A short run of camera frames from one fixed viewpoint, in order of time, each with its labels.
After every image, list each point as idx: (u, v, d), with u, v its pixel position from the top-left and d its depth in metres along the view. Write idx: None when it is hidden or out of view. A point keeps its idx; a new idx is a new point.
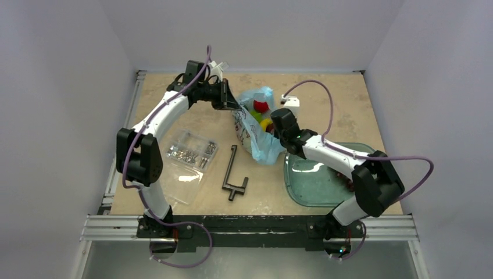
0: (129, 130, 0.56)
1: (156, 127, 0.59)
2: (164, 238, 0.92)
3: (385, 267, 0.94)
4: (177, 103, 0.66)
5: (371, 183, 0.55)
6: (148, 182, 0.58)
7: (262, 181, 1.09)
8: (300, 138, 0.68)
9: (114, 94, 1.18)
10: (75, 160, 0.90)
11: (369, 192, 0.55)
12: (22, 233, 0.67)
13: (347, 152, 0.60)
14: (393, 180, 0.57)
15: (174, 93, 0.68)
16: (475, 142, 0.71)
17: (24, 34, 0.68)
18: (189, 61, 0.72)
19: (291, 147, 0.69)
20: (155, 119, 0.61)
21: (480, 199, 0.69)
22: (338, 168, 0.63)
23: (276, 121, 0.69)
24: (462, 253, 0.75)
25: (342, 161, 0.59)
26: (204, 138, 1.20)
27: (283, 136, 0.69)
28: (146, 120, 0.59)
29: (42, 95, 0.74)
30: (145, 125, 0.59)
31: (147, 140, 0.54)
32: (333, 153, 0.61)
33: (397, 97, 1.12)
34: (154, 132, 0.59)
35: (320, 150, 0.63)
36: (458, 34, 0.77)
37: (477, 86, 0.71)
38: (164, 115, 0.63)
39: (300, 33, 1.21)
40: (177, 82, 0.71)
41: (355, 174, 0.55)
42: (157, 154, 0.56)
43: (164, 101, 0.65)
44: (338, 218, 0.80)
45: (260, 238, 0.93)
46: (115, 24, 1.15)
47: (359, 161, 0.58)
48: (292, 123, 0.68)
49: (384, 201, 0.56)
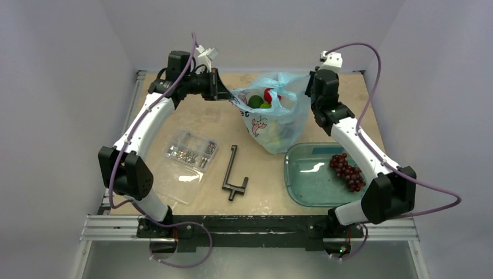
0: (112, 148, 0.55)
1: (138, 141, 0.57)
2: (164, 238, 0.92)
3: (384, 267, 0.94)
4: (159, 108, 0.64)
5: (386, 196, 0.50)
6: (139, 196, 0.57)
7: (262, 181, 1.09)
8: (333, 113, 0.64)
9: (114, 93, 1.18)
10: (74, 160, 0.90)
11: (380, 201, 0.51)
12: (22, 235, 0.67)
13: (377, 154, 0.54)
14: (407, 198, 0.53)
15: (157, 96, 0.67)
16: (475, 142, 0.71)
17: (24, 32, 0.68)
18: (170, 55, 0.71)
19: (320, 118, 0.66)
20: (138, 132, 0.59)
21: (480, 199, 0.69)
22: (357, 160, 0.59)
23: (319, 83, 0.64)
24: (462, 252, 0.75)
25: (368, 161, 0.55)
26: (204, 138, 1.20)
27: (317, 103, 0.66)
28: (128, 135, 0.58)
29: (41, 94, 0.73)
30: (127, 142, 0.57)
31: (131, 159, 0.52)
32: (362, 146, 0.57)
33: (397, 97, 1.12)
34: (136, 147, 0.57)
35: (350, 138, 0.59)
36: (458, 34, 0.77)
37: (477, 86, 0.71)
38: (148, 124, 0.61)
39: (300, 33, 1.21)
40: (159, 82, 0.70)
41: (375, 181, 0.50)
42: (142, 171, 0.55)
43: (145, 108, 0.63)
44: (339, 215, 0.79)
45: (260, 238, 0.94)
46: (115, 24, 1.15)
47: (385, 170, 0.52)
48: (332, 94, 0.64)
49: (388, 214, 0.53)
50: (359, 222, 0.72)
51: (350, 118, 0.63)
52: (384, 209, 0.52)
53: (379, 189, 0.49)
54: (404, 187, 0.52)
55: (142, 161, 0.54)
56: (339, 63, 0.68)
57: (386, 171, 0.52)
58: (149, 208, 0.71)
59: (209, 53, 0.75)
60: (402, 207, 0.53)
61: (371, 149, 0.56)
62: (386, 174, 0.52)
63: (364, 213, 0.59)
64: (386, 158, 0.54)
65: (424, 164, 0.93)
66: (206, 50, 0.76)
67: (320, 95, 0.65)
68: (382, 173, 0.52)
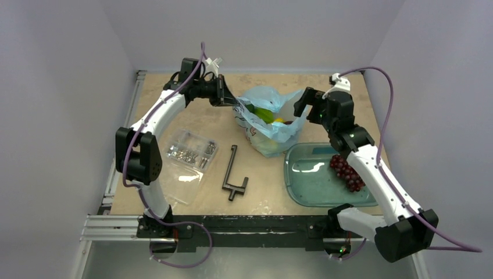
0: (128, 129, 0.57)
1: (154, 125, 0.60)
2: (164, 238, 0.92)
3: (385, 267, 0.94)
4: (173, 102, 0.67)
5: (404, 240, 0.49)
6: (147, 181, 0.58)
7: (262, 181, 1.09)
8: (352, 136, 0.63)
9: (114, 94, 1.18)
10: (74, 160, 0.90)
11: (397, 245, 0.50)
12: (22, 234, 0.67)
13: (399, 195, 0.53)
14: (425, 240, 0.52)
15: (171, 91, 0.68)
16: (475, 142, 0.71)
17: (24, 32, 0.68)
18: (184, 60, 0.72)
19: (337, 142, 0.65)
20: (154, 117, 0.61)
21: (480, 199, 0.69)
22: (375, 195, 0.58)
23: (335, 106, 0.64)
24: (463, 253, 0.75)
25: (389, 201, 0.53)
26: (204, 138, 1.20)
27: (333, 125, 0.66)
28: (145, 118, 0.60)
29: (41, 94, 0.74)
30: (143, 124, 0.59)
31: (147, 138, 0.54)
32: (383, 183, 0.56)
33: (397, 97, 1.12)
34: (153, 129, 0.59)
35: (369, 170, 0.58)
36: (458, 33, 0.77)
37: (477, 86, 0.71)
38: (163, 112, 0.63)
39: (299, 33, 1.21)
40: (172, 81, 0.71)
41: (395, 225, 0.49)
42: (156, 154, 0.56)
43: (161, 100, 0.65)
44: (340, 219, 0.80)
45: (260, 238, 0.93)
46: (115, 24, 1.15)
47: (406, 213, 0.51)
48: (347, 115, 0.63)
49: (402, 253, 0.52)
50: (357, 232, 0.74)
51: (369, 145, 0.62)
52: (400, 250, 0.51)
53: (397, 233, 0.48)
54: (423, 231, 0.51)
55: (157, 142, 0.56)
56: (348, 87, 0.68)
57: (407, 215, 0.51)
58: (153, 200, 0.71)
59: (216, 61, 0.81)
60: (417, 247, 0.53)
61: (393, 188, 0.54)
62: (406, 217, 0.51)
63: (377, 246, 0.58)
64: (409, 200, 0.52)
65: (424, 164, 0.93)
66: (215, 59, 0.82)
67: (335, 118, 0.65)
68: (403, 217, 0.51)
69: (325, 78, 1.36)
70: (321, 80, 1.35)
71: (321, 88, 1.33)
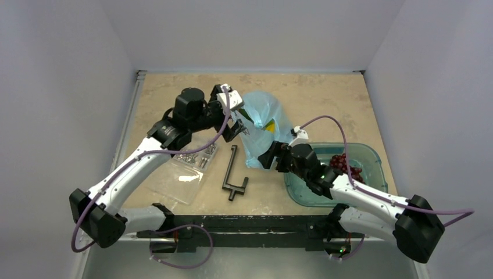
0: (85, 193, 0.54)
1: (113, 193, 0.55)
2: (165, 238, 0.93)
3: (384, 267, 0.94)
4: (149, 158, 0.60)
5: (417, 234, 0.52)
6: (105, 243, 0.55)
7: (262, 182, 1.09)
8: (324, 179, 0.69)
9: (114, 94, 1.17)
10: (74, 159, 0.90)
11: (416, 242, 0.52)
12: (22, 235, 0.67)
13: (383, 199, 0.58)
14: (435, 224, 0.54)
15: (154, 144, 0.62)
16: (476, 141, 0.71)
17: (23, 31, 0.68)
18: (179, 96, 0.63)
19: (316, 189, 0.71)
20: (117, 182, 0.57)
21: (481, 198, 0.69)
22: (371, 211, 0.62)
23: (300, 160, 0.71)
24: (465, 252, 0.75)
25: (380, 208, 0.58)
26: (204, 139, 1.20)
27: (306, 175, 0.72)
28: (106, 182, 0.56)
29: (41, 93, 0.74)
30: (100, 192, 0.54)
31: (97, 213, 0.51)
32: (367, 197, 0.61)
33: (397, 97, 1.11)
34: (110, 199, 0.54)
35: (352, 195, 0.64)
36: (459, 32, 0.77)
37: (477, 85, 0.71)
38: (129, 175, 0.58)
39: (299, 32, 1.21)
40: (161, 124, 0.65)
41: (399, 225, 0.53)
42: (109, 226, 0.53)
43: (134, 156, 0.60)
44: (344, 226, 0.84)
45: (260, 238, 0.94)
46: (116, 24, 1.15)
47: (399, 209, 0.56)
48: (315, 162, 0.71)
49: (428, 247, 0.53)
50: (367, 234, 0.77)
51: (340, 176, 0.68)
52: (421, 245, 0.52)
53: (406, 231, 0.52)
54: (424, 216, 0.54)
55: (111, 217, 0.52)
56: (306, 136, 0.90)
57: (401, 211, 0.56)
58: (136, 227, 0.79)
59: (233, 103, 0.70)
60: (435, 233, 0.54)
61: (375, 196, 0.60)
62: (402, 213, 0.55)
63: (410, 257, 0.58)
64: (393, 198, 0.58)
65: (424, 164, 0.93)
66: (234, 98, 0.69)
67: (306, 169, 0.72)
68: (400, 213, 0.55)
69: (325, 78, 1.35)
70: (321, 81, 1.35)
71: (320, 89, 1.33)
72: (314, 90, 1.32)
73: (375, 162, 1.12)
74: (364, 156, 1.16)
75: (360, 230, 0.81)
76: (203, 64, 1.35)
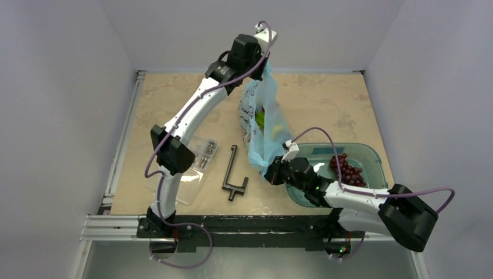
0: (160, 128, 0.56)
1: (185, 127, 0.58)
2: (164, 238, 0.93)
3: (385, 267, 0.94)
4: (210, 96, 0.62)
5: (402, 220, 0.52)
6: (175, 170, 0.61)
7: (261, 181, 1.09)
8: (319, 190, 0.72)
9: (114, 95, 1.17)
10: (74, 159, 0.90)
11: (404, 227, 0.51)
12: (22, 235, 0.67)
13: (367, 193, 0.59)
14: (422, 209, 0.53)
15: (213, 82, 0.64)
16: (475, 142, 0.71)
17: (24, 32, 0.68)
18: (236, 38, 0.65)
19: (314, 200, 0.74)
20: (186, 117, 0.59)
21: (480, 197, 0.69)
22: (363, 210, 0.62)
23: (298, 175, 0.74)
24: (464, 251, 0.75)
25: (366, 203, 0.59)
26: (204, 138, 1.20)
27: (304, 187, 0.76)
28: (178, 117, 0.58)
29: (41, 94, 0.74)
30: (174, 126, 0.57)
31: (177, 143, 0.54)
32: (354, 195, 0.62)
33: (397, 97, 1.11)
34: (183, 132, 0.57)
35: (340, 196, 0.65)
36: (458, 32, 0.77)
37: (477, 86, 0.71)
38: (196, 111, 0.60)
39: (299, 32, 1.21)
40: (216, 65, 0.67)
41: (382, 214, 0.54)
42: (185, 154, 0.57)
43: (196, 95, 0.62)
44: (343, 225, 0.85)
45: (260, 239, 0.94)
46: (115, 24, 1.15)
47: (381, 200, 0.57)
48: (313, 175, 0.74)
49: (423, 235, 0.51)
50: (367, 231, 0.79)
51: (332, 184, 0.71)
52: (411, 232, 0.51)
53: (389, 219, 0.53)
54: (409, 203, 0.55)
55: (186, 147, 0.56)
56: (296, 148, 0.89)
57: (383, 201, 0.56)
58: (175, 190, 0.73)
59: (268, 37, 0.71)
60: (427, 219, 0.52)
61: (360, 193, 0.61)
62: (385, 202, 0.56)
63: (413, 251, 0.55)
64: (376, 191, 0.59)
65: (424, 164, 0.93)
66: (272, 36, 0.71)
67: (305, 181, 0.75)
68: (382, 203, 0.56)
69: (325, 78, 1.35)
70: (320, 80, 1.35)
71: (320, 89, 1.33)
72: (314, 90, 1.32)
73: (375, 162, 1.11)
74: (364, 156, 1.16)
75: (357, 229, 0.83)
76: (203, 65, 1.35)
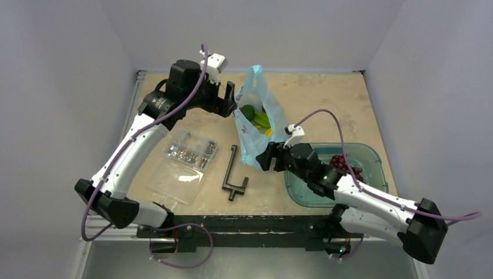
0: (86, 183, 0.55)
1: (115, 178, 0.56)
2: (164, 238, 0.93)
3: (384, 267, 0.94)
4: (145, 136, 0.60)
5: (425, 238, 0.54)
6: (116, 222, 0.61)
7: (261, 182, 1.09)
8: (326, 180, 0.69)
9: (114, 95, 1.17)
10: (75, 159, 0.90)
11: (425, 244, 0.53)
12: (22, 235, 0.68)
13: (393, 203, 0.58)
14: (440, 226, 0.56)
15: (146, 119, 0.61)
16: (474, 141, 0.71)
17: (24, 32, 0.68)
18: (172, 66, 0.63)
19: (320, 189, 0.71)
20: (117, 167, 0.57)
21: (481, 197, 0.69)
22: (377, 214, 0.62)
23: (302, 162, 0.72)
24: (464, 252, 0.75)
25: (389, 212, 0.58)
26: (204, 138, 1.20)
27: (308, 175, 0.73)
28: (107, 168, 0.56)
29: (42, 95, 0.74)
30: (102, 179, 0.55)
31: (105, 201, 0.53)
32: (374, 200, 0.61)
33: (397, 97, 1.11)
34: (113, 186, 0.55)
35: (357, 197, 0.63)
36: (458, 32, 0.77)
37: (476, 86, 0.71)
38: (128, 157, 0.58)
39: (299, 32, 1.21)
40: (152, 98, 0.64)
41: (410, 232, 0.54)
42: (118, 210, 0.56)
43: (128, 138, 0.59)
44: (344, 225, 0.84)
45: (260, 238, 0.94)
46: (115, 24, 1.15)
47: (408, 214, 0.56)
48: (317, 163, 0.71)
49: (434, 249, 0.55)
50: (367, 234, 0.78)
51: (343, 176, 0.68)
52: (429, 249, 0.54)
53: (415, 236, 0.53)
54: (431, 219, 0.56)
55: (117, 203, 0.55)
56: (301, 131, 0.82)
57: (410, 215, 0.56)
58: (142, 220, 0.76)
59: (218, 64, 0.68)
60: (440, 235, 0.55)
61: (383, 200, 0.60)
62: (412, 217, 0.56)
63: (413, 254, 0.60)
64: (402, 201, 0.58)
65: (423, 164, 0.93)
66: (219, 59, 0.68)
67: (308, 169, 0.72)
68: (410, 218, 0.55)
69: (325, 78, 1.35)
70: (320, 81, 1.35)
71: (320, 89, 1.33)
72: (314, 90, 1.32)
73: (375, 162, 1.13)
74: (364, 156, 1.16)
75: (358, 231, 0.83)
76: None
